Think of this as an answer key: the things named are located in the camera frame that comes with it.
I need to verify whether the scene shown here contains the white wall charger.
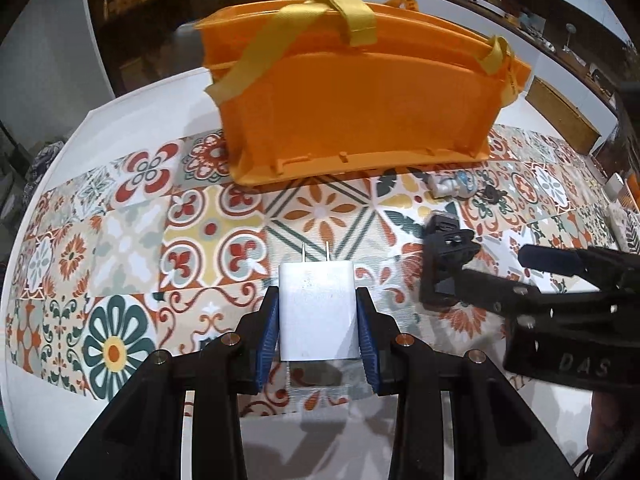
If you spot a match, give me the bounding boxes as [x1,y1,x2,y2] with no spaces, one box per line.
[279,246,359,362]

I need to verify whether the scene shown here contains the black clip mount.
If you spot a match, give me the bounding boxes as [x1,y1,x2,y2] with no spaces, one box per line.
[419,211,480,311]

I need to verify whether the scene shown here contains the small white blue figurine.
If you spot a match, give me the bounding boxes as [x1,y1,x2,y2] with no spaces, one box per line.
[426,170,477,200]

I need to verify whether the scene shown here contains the woven tan box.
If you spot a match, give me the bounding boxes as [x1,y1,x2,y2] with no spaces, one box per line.
[526,76,600,155]

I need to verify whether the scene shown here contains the person right hand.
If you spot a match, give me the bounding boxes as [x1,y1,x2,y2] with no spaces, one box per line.
[587,391,639,455]

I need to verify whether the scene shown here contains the patterned fabric bag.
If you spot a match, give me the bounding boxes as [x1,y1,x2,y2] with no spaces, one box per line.
[24,140,65,203]

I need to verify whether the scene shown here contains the small black key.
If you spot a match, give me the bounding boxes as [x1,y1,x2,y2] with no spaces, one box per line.
[480,184,506,205]

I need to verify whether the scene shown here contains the orange plastic storage crate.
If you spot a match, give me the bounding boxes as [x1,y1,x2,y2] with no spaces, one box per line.
[198,0,530,186]

